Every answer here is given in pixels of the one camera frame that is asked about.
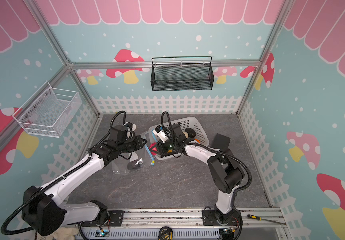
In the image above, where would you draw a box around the white plastic basket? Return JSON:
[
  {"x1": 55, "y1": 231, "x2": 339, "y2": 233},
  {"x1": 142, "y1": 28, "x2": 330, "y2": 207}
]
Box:
[{"x1": 147, "y1": 117, "x2": 210, "y2": 160}]

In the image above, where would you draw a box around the beige cloth rag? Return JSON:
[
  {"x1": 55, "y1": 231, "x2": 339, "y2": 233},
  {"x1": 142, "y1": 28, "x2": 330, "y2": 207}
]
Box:
[{"x1": 37, "y1": 227, "x2": 79, "y2": 240}]

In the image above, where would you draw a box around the black wire wall basket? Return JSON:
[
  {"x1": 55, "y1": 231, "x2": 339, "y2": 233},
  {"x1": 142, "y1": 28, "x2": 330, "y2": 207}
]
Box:
[{"x1": 150, "y1": 56, "x2": 215, "y2": 91}]

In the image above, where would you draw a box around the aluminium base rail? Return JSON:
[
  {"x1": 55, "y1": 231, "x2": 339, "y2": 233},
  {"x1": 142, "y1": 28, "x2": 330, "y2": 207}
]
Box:
[{"x1": 79, "y1": 207, "x2": 287, "y2": 230}]

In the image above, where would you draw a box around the yellow handled screwdriver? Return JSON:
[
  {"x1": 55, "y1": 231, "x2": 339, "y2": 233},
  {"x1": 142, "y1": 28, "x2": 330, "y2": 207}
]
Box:
[{"x1": 247, "y1": 215, "x2": 285, "y2": 225}]

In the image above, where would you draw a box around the black square pad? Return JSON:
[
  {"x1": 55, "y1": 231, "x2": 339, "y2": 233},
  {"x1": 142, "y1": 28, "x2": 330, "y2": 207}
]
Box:
[{"x1": 210, "y1": 134, "x2": 231, "y2": 152}]

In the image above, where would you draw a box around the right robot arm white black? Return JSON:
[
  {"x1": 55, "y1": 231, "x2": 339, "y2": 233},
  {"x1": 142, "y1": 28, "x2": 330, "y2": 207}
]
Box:
[{"x1": 151, "y1": 124, "x2": 252, "y2": 226}]

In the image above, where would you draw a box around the dark food piece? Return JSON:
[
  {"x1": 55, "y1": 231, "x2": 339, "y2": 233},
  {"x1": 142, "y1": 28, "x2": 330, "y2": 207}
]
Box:
[
  {"x1": 127, "y1": 159, "x2": 143, "y2": 171},
  {"x1": 188, "y1": 128, "x2": 197, "y2": 139}
]

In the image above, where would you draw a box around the white wire wall basket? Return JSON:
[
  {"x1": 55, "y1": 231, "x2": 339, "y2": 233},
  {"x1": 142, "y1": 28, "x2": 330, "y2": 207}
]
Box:
[{"x1": 12, "y1": 82, "x2": 82, "y2": 138}]

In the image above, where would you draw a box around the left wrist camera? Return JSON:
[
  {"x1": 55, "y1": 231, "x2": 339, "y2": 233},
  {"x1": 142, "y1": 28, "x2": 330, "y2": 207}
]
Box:
[{"x1": 123, "y1": 122, "x2": 136, "y2": 131}]

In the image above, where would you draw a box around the pink food ball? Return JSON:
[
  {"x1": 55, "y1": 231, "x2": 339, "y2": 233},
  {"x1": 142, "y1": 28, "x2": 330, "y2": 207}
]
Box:
[{"x1": 149, "y1": 143, "x2": 157, "y2": 152}]

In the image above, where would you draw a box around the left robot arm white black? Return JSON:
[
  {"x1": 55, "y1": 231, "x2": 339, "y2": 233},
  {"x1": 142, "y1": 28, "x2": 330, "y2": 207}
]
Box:
[{"x1": 0, "y1": 120, "x2": 147, "y2": 236}]

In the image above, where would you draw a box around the clear zip top bag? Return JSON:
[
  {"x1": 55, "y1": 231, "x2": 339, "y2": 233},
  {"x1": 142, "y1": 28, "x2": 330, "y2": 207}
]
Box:
[{"x1": 110, "y1": 132, "x2": 155, "y2": 175}]

